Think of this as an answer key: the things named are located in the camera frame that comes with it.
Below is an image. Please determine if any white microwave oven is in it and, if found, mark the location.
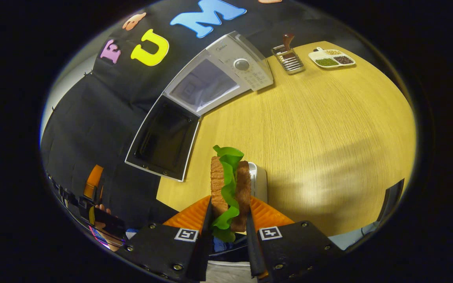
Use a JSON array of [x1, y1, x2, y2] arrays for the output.
[[124, 31, 274, 182]]

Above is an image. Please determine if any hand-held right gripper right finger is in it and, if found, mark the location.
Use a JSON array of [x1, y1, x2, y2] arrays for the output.
[[246, 196, 343, 282]]

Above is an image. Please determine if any metal wire basket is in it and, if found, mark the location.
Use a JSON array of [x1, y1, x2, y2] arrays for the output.
[[272, 44, 306, 75]]

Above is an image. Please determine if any white divided bean dish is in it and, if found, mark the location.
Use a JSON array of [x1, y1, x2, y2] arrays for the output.
[[308, 47, 356, 70]]

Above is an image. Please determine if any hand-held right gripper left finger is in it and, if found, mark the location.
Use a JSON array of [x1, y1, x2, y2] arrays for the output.
[[118, 196, 214, 282]]

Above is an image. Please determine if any toy sandwich with lettuce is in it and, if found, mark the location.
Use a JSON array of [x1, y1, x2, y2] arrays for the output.
[[210, 145, 252, 243]]

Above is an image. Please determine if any white slotted plate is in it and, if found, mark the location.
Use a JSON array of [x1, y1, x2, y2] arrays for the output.
[[248, 162, 268, 204]]

